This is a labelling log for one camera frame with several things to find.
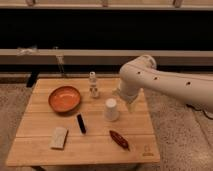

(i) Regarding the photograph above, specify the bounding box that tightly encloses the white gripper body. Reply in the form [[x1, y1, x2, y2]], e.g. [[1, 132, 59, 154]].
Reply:
[[113, 88, 139, 112]]

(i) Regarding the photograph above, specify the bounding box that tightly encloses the white ceramic cup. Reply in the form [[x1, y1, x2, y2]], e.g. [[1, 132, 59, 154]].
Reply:
[[103, 98, 119, 121]]

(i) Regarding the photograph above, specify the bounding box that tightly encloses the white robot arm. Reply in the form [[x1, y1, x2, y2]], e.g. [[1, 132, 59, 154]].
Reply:
[[117, 55, 213, 113]]

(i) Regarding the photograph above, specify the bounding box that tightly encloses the clear small bottle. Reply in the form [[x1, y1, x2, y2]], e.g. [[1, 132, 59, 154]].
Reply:
[[89, 72, 99, 98]]

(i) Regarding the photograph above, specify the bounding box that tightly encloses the dark red oblong object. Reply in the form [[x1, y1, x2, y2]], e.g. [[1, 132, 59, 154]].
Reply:
[[109, 130, 129, 150]]

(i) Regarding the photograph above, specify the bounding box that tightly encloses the black marker pen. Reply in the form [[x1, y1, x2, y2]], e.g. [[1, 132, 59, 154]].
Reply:
[[77, 114, 86, 134]]

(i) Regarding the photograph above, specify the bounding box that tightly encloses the orange bowl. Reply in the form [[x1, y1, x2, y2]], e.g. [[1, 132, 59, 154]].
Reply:
[[48, 86, 81, 113]]

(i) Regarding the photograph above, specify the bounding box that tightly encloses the wooden folding table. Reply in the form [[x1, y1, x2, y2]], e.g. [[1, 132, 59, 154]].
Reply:
[[6, 78, 160, 166]]

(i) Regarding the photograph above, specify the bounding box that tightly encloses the grey horizontal rail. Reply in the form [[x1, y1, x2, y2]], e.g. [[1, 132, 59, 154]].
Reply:
[[0, 49, 213, 66]]

